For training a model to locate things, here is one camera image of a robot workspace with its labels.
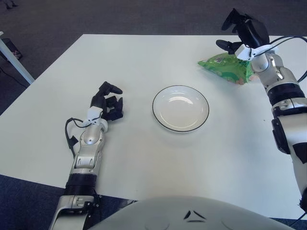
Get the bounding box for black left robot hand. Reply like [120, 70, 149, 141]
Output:
[90, 81, 124, 123]

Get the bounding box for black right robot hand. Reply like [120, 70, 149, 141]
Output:
[215, 8, 271, 55]

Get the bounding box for green snack bag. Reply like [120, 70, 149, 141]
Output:
[198, 53, 254, 85]

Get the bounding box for white plate with black rim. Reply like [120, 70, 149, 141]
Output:
[152, 85, 210, 133]

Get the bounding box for white table leg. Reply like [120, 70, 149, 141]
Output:
[0, 31, 35, 85]

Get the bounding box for black box under side table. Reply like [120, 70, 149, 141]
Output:
[2, 38, 24, 59]

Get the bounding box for dark chair legs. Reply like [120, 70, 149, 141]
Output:
[4, 0, 19, 10]

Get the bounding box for grey robot torso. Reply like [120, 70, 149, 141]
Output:
[90, 195, 292, 230]

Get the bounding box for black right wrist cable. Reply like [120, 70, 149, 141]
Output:
[249, 35, 307, 82]

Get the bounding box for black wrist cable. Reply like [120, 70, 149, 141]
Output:
[65, 117, 101, 159]
[249, 35, 307, 82]

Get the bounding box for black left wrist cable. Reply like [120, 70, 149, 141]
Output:
[65, 117, 101, 159]

